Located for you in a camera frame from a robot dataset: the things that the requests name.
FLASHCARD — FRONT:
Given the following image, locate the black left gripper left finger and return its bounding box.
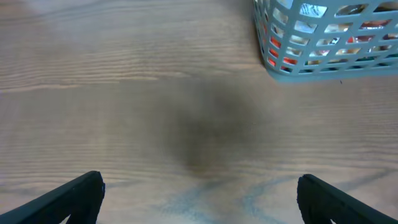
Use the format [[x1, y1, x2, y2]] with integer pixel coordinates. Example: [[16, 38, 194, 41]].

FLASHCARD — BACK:
[[1, 171, 105, 224]]

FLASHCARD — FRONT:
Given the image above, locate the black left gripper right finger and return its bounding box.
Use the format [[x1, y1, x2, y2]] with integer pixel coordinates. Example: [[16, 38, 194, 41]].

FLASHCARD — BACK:
[[297, 174, 397, 224]]

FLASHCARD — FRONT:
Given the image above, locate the orange spaghetti packet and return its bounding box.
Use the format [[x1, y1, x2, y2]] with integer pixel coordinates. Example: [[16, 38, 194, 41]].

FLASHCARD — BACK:
[[261, 19, 397, 76]]

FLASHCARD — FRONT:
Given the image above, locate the grey plastic lattice basket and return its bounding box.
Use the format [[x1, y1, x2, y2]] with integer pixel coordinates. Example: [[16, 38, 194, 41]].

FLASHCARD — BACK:
[[252, 0, 397, 82]]

